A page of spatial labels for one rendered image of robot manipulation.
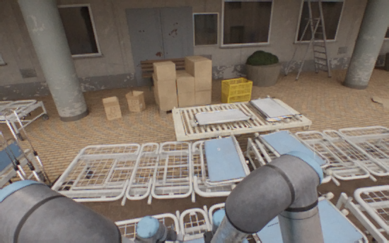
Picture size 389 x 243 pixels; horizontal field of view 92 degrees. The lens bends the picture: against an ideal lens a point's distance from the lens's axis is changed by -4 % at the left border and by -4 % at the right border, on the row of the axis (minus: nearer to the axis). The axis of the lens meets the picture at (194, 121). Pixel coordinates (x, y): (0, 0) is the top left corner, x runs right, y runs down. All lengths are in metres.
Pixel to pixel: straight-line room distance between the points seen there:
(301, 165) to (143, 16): 6.16
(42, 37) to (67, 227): 4.43
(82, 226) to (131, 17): 6.22
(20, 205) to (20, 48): 7.09
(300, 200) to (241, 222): 0.16
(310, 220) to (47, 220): 0.58
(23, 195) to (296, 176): 0.59
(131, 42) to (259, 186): 6.20
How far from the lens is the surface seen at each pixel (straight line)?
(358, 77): 7.23
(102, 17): 6.62
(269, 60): 6.40
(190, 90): 4.36
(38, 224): 0.45
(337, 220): 1.91
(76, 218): 0.44
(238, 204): 0.52
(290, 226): 0.63
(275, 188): 0.50
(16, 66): 7.68
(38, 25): 4.73
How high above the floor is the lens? 1.90
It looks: 28 degrees down
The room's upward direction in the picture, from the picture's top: 2 degrees counter-clockwise
